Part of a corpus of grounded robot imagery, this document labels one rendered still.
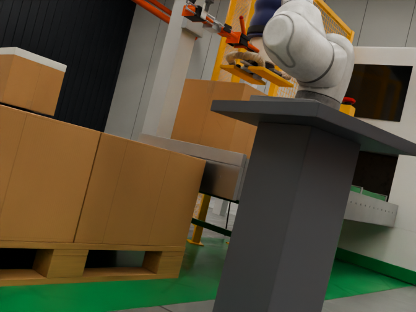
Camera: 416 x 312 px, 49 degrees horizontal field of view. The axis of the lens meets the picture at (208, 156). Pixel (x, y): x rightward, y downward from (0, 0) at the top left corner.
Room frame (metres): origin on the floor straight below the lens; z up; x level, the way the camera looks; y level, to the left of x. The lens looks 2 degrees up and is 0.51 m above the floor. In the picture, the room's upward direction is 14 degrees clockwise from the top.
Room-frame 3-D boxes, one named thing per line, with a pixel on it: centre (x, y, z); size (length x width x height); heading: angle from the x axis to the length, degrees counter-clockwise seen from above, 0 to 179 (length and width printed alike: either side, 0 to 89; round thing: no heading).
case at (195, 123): (2.52, -0.13, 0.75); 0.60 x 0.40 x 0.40; 140
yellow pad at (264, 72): (2.49, -0.24, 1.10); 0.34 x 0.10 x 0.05; 141
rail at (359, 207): (2.93, -0.89, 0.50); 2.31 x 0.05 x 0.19; 140
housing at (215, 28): (2.19, 0.13, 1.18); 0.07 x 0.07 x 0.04; 51
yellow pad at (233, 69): (2.61, -0.09, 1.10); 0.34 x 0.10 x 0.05; 141
